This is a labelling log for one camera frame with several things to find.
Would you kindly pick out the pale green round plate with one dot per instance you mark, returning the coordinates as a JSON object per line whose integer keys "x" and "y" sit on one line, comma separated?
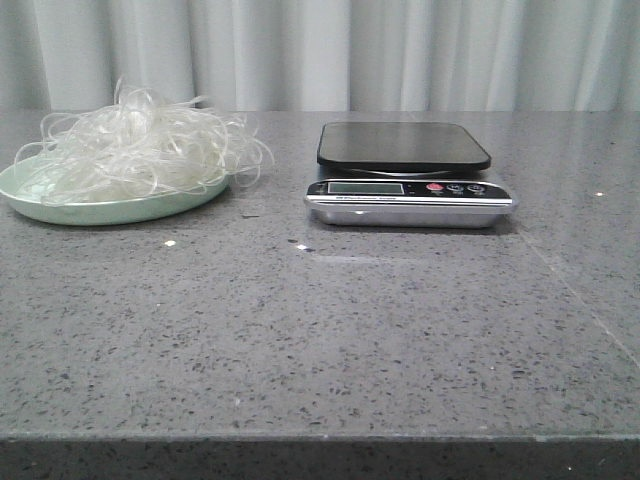
{"x": 96, "y": 214}

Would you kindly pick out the black silver kitchen scale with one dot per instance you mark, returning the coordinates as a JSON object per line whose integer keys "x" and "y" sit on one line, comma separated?
{"x": 405, "y": 174}

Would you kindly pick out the white translucent vermicelli bundle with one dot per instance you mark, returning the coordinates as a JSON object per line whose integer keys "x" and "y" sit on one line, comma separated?
{"x": 141, "y": 146}

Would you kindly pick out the white pleated curtain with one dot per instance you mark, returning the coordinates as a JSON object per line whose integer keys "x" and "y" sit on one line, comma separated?
{"x": 326, "y": 55}

